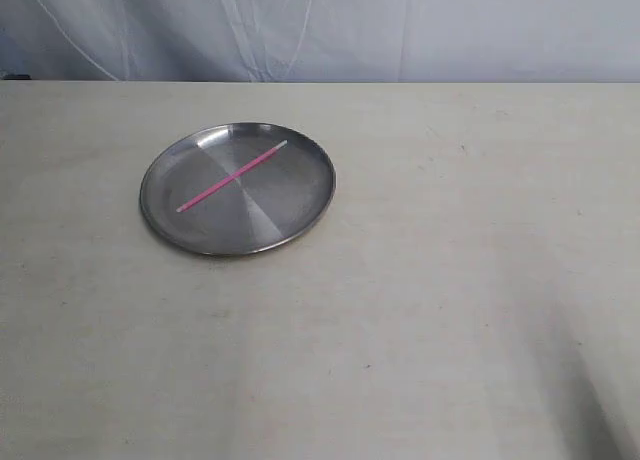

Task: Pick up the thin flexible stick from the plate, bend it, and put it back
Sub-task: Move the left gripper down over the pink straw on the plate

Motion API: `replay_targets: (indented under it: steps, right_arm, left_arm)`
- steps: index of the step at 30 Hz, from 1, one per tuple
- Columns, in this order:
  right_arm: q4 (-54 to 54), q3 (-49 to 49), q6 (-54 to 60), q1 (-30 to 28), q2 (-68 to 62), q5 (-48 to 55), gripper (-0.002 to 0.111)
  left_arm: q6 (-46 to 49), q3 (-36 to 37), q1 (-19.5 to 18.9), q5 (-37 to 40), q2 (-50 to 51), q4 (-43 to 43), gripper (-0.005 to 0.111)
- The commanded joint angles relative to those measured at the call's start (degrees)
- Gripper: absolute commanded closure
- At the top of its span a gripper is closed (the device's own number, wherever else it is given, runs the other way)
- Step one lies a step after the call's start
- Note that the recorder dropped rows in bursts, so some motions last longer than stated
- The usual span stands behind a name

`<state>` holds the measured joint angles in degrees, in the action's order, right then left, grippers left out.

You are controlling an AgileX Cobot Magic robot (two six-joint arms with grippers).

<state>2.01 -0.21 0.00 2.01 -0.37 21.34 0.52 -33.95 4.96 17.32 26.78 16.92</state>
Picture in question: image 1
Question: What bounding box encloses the pink glow stick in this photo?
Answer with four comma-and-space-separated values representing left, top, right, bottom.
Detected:
176, 140, 288, 213

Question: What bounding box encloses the round stainless steel plate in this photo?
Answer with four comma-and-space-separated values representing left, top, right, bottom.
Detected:
139, 122, 336, 256

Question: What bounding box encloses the small dark object at table edge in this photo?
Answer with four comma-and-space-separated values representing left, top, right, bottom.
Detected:
0, 73, 31, 81

